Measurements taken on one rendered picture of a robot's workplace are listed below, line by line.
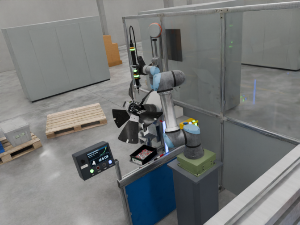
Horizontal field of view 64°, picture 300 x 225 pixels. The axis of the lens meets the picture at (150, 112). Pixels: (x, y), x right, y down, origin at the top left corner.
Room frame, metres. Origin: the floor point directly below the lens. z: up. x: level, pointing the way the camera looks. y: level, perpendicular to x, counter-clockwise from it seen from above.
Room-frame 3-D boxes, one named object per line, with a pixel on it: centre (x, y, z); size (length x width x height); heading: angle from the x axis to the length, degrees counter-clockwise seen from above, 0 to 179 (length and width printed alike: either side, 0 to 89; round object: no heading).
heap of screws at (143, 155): (1.95, 0.11, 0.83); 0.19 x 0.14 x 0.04; 139
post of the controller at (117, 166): (1.61, 0.32, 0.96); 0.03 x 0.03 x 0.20; 34
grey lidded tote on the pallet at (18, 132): (4.07, 2.53, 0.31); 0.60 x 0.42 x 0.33; 40
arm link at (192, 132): (1.51, -0.28, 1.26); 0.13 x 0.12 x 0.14; 99
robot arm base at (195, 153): (1.51, -0.29, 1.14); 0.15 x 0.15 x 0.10
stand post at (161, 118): (2.51, -0.12, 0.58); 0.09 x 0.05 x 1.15; 34
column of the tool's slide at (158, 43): (2.88, -0.18, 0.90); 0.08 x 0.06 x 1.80; 69
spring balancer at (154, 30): (2.88, -0.18, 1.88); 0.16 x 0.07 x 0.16; 69
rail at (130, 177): (1.85, -0.04, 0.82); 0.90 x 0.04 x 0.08; 124
